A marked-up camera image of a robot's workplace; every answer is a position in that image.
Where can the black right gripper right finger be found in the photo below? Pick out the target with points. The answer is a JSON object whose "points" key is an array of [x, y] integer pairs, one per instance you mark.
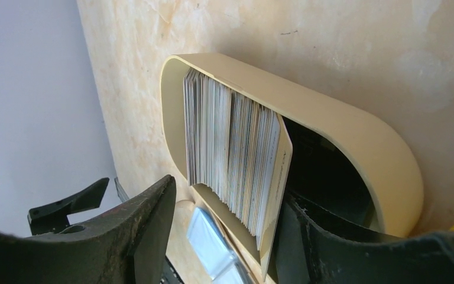
{"points": [[314, 245]]}

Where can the beige card holder wallet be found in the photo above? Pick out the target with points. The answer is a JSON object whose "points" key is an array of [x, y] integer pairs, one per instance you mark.
{"points": [[203, 249]]}

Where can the beige oval card tray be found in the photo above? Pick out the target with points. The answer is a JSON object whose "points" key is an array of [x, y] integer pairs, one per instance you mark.
{"points": [[382, 158]]}

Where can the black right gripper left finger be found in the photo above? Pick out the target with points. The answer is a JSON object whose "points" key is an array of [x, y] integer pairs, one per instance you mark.
{"points": [[125, 244]]}

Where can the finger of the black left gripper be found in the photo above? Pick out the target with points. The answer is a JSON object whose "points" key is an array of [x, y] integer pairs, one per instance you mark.
{"points": [[53, 217]]}

